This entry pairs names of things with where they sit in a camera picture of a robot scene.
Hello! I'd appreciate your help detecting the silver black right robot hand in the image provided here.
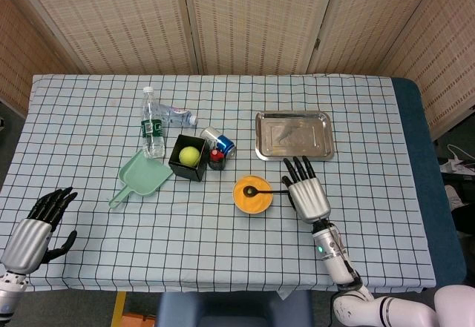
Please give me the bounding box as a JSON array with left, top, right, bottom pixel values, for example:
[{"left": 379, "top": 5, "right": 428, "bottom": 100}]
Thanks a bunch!
[{"left": 281, "top": 155, "right": 332, "bottom": 225}]

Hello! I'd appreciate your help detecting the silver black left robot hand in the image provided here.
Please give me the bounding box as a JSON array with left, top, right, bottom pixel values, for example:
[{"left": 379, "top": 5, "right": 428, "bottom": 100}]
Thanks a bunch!
[{"left": 0, "top": 186, "right": 79, "bottom": 276}]

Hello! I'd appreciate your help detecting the black plastic spoon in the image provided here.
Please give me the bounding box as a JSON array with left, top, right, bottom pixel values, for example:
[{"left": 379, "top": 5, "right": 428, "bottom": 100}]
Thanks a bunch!
[{"left": 243, "top": 185, "right": 292, "bottom": 197}]

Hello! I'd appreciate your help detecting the orange bowl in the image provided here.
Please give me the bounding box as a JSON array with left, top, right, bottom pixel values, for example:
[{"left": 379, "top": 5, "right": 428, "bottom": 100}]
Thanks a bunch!
[{"left": 232, "top": 174, "right": 275, "bottom": 216}]

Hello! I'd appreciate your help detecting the stainless steel tray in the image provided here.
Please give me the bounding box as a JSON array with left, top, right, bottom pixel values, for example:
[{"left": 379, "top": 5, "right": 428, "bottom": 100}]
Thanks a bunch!
[{"left": 254, "top": 110, "right": 335, "bottom": 162}]

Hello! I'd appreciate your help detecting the blue drink can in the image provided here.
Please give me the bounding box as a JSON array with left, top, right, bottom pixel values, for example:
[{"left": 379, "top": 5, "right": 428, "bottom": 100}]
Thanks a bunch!
[{"left": 200, "top": 126, "right": 237, "bottom": 157}]

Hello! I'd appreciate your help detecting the black ink bottle red cap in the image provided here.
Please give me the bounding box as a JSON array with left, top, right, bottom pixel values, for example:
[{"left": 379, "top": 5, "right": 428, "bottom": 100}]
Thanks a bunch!
[{"left": 208, "top": 148, "right": 226, "bottom": 171}]

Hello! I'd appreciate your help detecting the yellow floor tape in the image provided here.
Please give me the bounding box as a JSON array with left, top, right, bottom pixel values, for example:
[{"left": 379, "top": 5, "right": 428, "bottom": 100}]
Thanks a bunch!
[{"left": 111, "top": 291, "right": 128, "bottom": 327}]

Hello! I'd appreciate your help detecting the black open cardboard box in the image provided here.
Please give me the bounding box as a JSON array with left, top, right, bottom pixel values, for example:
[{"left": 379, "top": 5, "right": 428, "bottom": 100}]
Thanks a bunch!
[{"left": 168, "top": 133, "right": 208, "bottom": 182}]

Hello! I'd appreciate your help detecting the yellow tennis ball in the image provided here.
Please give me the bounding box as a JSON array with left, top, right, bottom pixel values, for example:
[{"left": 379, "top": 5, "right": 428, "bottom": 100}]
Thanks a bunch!
[{"left": 179, "top": 146, "right": 201, "bottom": 166}]

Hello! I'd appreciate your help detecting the blue checkered tablecloth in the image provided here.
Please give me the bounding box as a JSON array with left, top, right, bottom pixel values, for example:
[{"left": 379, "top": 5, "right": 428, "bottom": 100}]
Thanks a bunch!
[{"left": 0, "top": 73, "right": 437, "bottom": 293}]

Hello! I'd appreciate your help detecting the green plastic dustpan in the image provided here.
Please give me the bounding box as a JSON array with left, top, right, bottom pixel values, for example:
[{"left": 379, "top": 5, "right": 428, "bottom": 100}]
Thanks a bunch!
[{"left": 108, "top": 149, "right": 174, "bottom": 210}]

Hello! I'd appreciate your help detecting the clear bottle pink label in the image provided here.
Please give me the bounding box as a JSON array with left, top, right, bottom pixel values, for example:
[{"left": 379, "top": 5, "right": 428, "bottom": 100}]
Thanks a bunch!
[{"left": 159, "top": 103, "right": 198, "bottom": 127}]

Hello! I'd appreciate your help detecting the clear bottle green label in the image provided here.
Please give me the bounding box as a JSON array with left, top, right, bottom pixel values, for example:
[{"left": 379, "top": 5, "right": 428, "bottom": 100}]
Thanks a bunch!
[{"left": 140, "top": 86, "right": 166, "bottom": 159}]

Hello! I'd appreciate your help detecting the woven folding screen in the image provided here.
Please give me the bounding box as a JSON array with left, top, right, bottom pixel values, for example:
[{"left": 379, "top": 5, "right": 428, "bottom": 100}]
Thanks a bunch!
[{"left": 0, "top": 0, "right": 475, "bottom": 142}]

